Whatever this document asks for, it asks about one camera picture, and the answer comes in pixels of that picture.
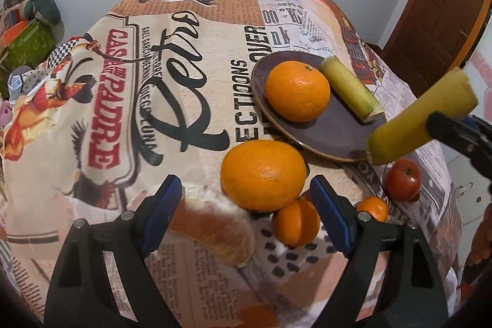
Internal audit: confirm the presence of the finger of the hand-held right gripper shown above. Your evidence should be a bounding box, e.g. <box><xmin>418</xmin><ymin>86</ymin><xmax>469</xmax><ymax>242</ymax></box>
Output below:
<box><xmin>466</xmin><ymin>115</ymin><xmax>492</xmax><ymax>138</ymax></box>
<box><xmin>427</xmin><ymin>112</ymin><xmax>482</xmax><ymax>158</ymax></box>

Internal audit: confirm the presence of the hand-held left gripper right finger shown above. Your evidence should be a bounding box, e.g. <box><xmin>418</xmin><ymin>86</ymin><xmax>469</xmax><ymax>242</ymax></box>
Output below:
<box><xmin>309</xmin><ymin>175</ymin><xmax>450</xmax><ymax>328</ymax></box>

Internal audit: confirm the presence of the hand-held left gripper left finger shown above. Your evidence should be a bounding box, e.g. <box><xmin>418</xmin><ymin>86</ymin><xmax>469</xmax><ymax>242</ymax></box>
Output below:
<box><xmin>48</xmin><ymin>174</ymin><xmax>183</xmax><ymax>328</ymax></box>

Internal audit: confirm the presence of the medium tangerine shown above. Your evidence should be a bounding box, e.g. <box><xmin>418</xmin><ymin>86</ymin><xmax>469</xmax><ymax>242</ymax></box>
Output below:
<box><xmin>272</xmin><ymin>198</ymin><xmax>321</xmax><ymax>248</ymax></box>

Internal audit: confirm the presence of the small tangerine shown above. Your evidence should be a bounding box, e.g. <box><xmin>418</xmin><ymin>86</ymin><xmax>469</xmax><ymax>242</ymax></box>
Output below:
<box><xmin>355</xmin><ymin>196</ymin><xmax>390</xmax><ymax>223</ymax></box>

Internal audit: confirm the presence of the peeled pomelo piece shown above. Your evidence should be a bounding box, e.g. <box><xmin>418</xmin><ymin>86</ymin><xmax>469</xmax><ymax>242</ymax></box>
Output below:
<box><xmin>127</xmin><ymin>182</ymin><xmax>256</xmax><ymax>268</ymax></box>

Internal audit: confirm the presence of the red tomato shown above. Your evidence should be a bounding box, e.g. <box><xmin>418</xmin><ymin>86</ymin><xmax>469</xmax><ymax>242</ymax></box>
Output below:
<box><xmin>385</xmin><ymin>158</ymin><xmax>422</xmax><ymax>203</ymax></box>

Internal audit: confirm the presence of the large orange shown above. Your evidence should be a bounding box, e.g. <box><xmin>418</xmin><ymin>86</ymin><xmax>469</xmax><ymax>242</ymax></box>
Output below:
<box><xmin>220</xmin><ymin>140</ymin><xmax>308</xmax><ymax>213</ymax></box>

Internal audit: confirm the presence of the dark brown plate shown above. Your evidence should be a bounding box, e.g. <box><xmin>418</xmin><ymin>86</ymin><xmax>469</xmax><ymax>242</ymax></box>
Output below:
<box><xmin>251</xmin><ymin>51</ymin><xmax>389</xmax><ymax>161</ymax></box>

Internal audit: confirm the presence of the round orange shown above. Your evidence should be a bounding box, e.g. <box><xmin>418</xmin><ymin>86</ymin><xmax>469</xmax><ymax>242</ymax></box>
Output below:
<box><xmin>265</xmin><ymin>60</ymin><xmax>331</xmax><ymax>123</ymax></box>

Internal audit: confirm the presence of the printed blanket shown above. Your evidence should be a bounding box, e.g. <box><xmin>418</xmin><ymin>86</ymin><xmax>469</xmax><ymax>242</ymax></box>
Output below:
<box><xmin>0</xmin><ymin>0</ymin><xmax>462</xmax><ymax>328</ymax></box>

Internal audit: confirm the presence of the white cloth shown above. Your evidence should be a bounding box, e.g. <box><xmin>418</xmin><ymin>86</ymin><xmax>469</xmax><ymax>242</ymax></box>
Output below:
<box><xmin>7</xmin><ymin>65</ymin><xmax>50</xmax><ymax>98</ymax></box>

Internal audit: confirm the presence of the green box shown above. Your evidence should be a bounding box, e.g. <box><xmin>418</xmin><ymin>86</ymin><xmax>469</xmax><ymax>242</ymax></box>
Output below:
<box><xmin>0</xmin><ymin>18</ymin><xmax>52</xmax><ymax>83</ymax></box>

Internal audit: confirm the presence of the orange box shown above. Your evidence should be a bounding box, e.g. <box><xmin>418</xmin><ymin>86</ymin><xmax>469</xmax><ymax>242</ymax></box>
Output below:
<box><xmin>0</xmin><ymin>11</ymin><xmax>35</xmax><ymax>44</ymax></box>

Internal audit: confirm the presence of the grey-green plush pillow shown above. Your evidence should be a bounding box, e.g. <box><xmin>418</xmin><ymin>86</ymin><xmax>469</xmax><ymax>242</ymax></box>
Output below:
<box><xmin>4</xmin><ymin>0</ymin><xmax>66</xmax><ymax>40</ymax></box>

